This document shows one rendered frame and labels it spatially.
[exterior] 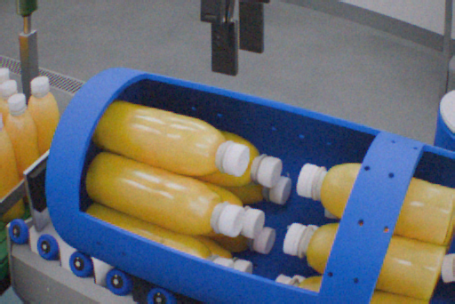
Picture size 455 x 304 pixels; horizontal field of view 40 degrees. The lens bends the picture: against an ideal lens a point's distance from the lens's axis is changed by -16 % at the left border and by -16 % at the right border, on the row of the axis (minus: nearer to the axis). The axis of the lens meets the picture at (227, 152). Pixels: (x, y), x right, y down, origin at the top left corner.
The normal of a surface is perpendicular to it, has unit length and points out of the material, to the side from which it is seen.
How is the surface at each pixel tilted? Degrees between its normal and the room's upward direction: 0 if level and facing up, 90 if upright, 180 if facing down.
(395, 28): 76
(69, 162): 55
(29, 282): 70
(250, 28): 91
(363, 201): 34
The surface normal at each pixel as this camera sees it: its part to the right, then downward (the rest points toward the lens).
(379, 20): -0.55, 0.23
